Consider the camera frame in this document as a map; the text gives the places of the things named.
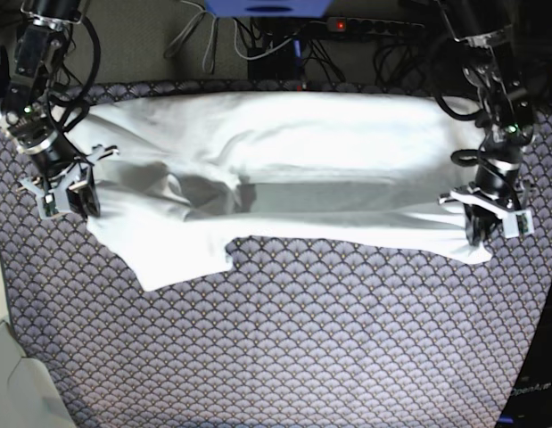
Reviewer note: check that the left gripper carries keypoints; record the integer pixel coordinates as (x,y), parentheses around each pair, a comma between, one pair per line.
(493,199)

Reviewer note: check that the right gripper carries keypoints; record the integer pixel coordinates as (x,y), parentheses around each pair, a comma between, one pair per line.
(65,177)

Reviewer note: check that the white T-shirt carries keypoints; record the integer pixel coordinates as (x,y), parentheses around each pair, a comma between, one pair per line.
(195,172)

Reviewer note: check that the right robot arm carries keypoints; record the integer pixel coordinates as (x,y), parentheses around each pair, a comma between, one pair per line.
(39,122)

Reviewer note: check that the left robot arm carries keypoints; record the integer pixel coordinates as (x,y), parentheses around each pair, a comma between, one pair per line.
(483,32)

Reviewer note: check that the grey plastic bin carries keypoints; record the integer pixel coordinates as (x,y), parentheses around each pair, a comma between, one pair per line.
(28,396)

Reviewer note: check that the patterned fan-print table cloth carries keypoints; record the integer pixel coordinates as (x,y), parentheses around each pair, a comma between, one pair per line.
(298,332)

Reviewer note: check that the blue box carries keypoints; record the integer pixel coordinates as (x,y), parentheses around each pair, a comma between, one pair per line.
(268,8)

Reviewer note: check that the black adapter box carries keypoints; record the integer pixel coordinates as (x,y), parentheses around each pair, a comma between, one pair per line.
(280,65)

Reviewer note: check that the black power strip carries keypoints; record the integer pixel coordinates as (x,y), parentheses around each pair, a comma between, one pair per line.
(360,26)

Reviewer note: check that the black OpenArm base plate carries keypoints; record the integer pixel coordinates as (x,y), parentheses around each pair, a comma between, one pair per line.
(530,401)

